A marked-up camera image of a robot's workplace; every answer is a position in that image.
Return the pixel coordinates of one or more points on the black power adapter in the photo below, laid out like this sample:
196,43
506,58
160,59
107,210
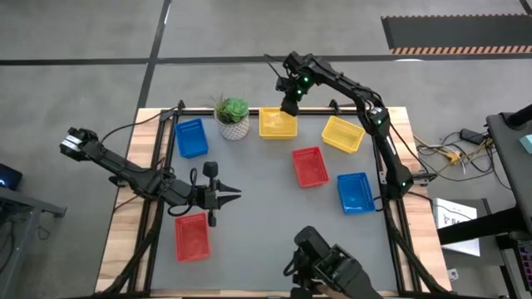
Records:
471,135

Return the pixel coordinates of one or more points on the grey metal mounting plate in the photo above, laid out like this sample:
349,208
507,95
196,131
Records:
382,177

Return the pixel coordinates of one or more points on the black aluminium table frame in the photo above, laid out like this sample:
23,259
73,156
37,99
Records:
195,111

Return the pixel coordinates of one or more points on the grey metal desk frame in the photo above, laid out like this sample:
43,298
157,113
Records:
25,201

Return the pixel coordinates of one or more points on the white printed cardboard box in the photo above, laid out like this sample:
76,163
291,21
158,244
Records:
453,212

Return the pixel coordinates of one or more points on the grey table mat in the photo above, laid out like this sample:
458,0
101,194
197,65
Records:
266,199

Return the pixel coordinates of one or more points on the black device with blue light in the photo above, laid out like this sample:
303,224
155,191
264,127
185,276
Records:
10,176

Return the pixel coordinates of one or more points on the teal box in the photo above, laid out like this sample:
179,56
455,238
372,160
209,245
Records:
528,143

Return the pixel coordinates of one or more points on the small white bracket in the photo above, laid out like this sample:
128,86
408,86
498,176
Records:
453,274

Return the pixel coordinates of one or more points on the backlit keyboard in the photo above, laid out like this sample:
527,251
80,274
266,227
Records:
527,261

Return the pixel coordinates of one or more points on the green succulent in white pot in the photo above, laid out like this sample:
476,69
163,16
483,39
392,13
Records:
234,130

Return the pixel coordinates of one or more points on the black metal beam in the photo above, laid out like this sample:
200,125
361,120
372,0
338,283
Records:
478,226

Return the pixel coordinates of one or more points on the black side table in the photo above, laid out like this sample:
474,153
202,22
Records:
513,166

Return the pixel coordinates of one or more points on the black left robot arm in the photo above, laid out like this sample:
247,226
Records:
124,167

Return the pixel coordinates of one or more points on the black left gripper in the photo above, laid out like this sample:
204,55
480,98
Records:
205,197

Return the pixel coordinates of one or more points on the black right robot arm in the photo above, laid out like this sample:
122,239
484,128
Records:
345,85

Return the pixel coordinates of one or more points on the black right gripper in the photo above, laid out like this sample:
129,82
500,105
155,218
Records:
299,85

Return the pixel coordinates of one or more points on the black hazard-striped floor mat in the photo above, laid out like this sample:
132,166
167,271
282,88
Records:
457,33

